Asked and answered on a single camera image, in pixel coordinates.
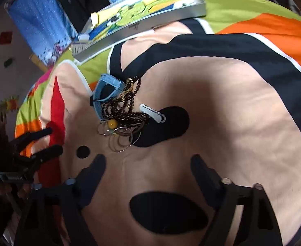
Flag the colourful printed blanket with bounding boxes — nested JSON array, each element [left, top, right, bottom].
[[14, 0, 301, 246]]

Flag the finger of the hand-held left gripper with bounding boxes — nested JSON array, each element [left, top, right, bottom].
[[10, 128, 53, 151], [14, 145, 64, 168]]

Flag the white hair clip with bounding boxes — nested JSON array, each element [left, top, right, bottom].
[[139, 104, 167, 123]]

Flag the red square wall sticker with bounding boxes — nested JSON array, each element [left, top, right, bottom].
[[0, 31, 13, 45]]

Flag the bunch of thin metal bangles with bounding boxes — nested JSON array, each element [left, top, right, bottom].
[[97, 122, 143, 154]]

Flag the blue wrist watch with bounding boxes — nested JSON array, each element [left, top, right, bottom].
[[89, 74, 126, 121]]

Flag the gold chain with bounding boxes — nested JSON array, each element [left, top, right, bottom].
[[120, 78, 135, 100]]

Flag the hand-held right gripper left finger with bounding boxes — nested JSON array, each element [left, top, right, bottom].
[[14, 154, 107, 246]]

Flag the white ribbed plastic piece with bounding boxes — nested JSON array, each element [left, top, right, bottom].
[[71, 43, 90, 55]]

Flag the silver box with cartoon lining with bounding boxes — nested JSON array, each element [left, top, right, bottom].
[[71, 0, 207, 63]]

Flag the dark brown bead necklace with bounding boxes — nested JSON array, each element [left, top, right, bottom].
[[100, 77, 151, 130]]

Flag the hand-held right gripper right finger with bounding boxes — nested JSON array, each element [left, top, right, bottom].
[[190, 154, 284, 246]]

